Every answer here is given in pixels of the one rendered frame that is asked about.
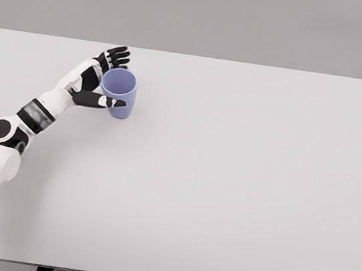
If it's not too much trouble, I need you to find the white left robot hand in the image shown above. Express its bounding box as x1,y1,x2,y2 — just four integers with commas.
52,37,136,114

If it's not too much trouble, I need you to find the lavender blue cup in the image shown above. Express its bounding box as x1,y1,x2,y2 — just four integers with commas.
96,65,142,121

